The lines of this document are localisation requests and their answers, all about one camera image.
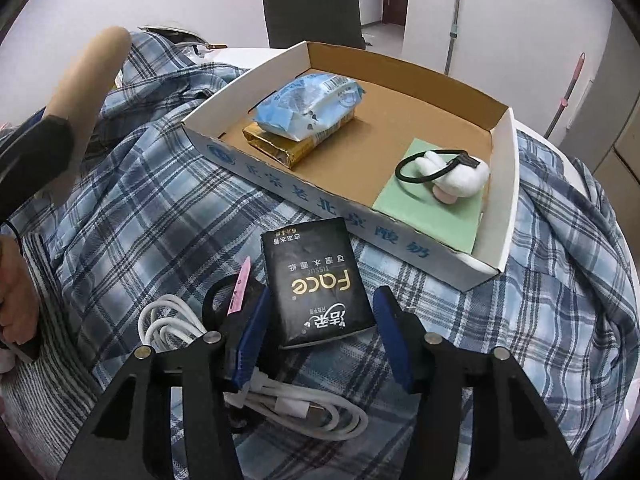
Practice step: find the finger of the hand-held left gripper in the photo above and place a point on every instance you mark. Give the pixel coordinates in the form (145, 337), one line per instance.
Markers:
(42, 160)

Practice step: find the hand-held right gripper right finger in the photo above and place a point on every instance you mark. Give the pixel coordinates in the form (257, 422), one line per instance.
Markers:
(395, 345)

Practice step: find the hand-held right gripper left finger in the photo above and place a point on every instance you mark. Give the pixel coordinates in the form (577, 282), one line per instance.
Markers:
(250, 340)

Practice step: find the black tissue pack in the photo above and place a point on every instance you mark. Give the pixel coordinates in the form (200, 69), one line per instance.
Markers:
(315, 280)

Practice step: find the light green pad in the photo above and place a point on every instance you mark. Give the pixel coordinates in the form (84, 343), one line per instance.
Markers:
(425, 217)

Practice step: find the gold foil packet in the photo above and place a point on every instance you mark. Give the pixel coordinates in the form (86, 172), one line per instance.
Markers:
(280, 149)

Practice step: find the shallow cardboard box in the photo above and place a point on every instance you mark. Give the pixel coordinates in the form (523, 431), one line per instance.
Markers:
(400, 120)

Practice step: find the light blue tissue packet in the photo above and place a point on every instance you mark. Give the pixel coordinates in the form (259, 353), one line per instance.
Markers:
(310, 105)

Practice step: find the person's left hand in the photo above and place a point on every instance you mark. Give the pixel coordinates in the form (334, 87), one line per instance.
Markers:
(17, 290)

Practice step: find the pink flat stick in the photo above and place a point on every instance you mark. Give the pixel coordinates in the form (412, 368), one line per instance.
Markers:
(239, 290)

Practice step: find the black scissors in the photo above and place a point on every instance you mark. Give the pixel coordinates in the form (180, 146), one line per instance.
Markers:
(214, 292)

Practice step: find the blue plaid shirt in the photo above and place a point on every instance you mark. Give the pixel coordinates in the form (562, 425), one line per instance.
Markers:
(150, 200)

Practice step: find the dark grey chair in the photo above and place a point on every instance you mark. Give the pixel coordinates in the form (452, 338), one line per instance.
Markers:
(310, 5)

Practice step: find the grey mop pole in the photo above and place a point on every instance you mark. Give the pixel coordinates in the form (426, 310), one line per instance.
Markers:
(453, 25)

